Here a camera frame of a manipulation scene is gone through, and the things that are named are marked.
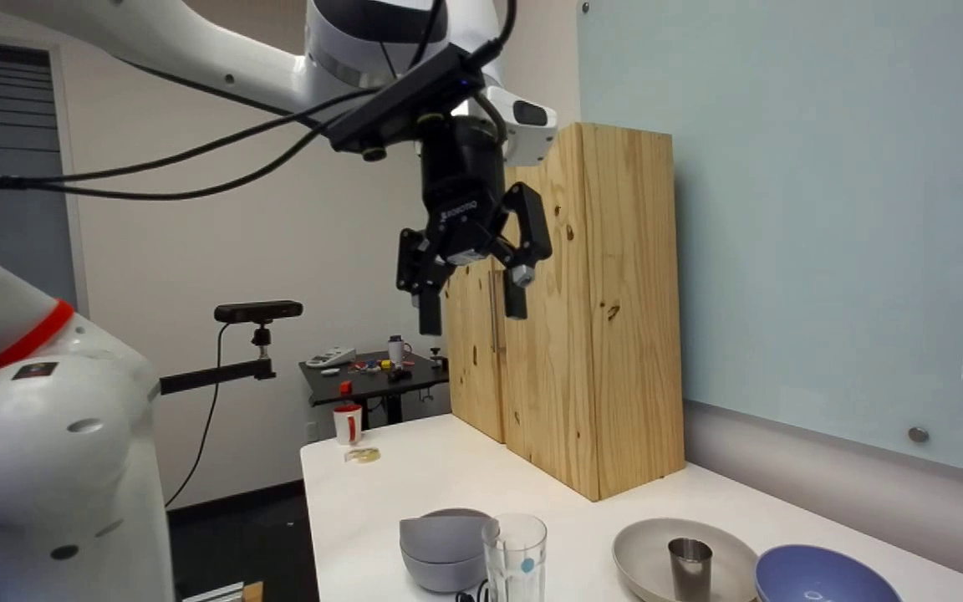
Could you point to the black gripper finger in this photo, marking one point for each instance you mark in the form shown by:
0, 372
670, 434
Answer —
430, 280
527, 228

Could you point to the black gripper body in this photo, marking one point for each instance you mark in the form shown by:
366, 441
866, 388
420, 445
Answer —
464, 179

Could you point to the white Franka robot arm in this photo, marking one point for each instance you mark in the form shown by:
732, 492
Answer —
49, 445

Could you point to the white small bottle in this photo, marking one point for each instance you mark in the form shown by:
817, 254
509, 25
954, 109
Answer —
397, 349

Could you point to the light wooden cabinet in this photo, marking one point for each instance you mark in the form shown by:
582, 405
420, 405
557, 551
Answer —
593, 311

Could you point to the black side table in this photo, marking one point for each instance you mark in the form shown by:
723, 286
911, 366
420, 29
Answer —
376, 386

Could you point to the small tape roll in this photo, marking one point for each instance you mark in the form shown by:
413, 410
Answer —
363, 456

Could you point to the gray bowl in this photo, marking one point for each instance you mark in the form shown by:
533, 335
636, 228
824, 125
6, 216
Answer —
444, 552

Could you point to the frosted glass whiteboard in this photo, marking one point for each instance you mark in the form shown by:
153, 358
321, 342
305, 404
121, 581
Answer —
817, 223

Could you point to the clear drinking glass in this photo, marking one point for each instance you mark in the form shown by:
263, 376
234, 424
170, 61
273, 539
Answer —
519, 563

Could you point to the beige plate holding metal cup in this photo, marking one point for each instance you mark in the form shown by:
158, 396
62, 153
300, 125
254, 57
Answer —
643, 558

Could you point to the small metal cup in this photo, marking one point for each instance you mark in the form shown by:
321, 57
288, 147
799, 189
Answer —
689, 571

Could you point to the whiteboard mounting screw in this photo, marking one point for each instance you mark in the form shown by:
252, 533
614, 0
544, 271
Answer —
916, 436

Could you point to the blue bowl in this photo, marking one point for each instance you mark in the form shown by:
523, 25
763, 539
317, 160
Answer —
820, 577

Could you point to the black camera bar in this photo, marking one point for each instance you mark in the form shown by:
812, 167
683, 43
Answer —
260, 311

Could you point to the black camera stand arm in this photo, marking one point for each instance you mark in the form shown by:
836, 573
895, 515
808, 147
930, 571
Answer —
215, 376

